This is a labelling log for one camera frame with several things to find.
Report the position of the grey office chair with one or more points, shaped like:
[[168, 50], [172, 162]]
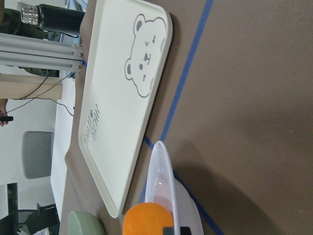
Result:
[[37, 149]]

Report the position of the aluminium camera mount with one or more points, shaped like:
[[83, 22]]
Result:
[[39, 53]]

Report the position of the light green bowl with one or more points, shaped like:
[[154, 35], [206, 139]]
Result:
[[84, 223]]

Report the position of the orange fruit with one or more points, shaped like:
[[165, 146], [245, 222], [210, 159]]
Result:
[[147, 219]]

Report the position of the white ceramic plate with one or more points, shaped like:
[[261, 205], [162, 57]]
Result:
[[164, 189]]

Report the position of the cream bear tray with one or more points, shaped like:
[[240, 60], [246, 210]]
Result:
[[128, 49]]

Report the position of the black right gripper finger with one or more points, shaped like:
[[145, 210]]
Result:
[[168, 231]]

